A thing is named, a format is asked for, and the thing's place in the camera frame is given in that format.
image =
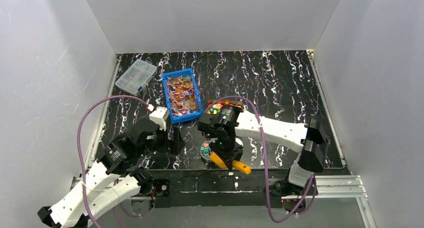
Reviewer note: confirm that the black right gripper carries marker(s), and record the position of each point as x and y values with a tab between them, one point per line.
226	152

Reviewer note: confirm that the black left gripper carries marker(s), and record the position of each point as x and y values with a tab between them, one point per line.
166	140

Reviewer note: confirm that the dark tin of star candies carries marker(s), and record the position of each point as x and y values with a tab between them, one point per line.
216	108

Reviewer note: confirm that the blue plastic candy bin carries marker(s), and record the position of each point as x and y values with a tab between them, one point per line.
182	96

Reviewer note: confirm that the yellow plastic scoop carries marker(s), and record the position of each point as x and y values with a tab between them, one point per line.
245	169

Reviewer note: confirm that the white round jar lid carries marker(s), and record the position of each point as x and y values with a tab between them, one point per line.
239	142

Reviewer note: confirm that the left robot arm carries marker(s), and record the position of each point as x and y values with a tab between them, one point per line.
109	181

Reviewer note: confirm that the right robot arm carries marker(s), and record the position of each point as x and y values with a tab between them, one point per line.
310	140

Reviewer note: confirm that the clear round plastic jar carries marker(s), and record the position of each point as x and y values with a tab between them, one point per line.
205	150

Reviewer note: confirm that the clear compartment organizer box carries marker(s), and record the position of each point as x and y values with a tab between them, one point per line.
137	77

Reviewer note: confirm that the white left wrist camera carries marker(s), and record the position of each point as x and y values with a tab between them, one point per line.
160	116

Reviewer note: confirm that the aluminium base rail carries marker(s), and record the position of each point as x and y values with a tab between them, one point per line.
230	191

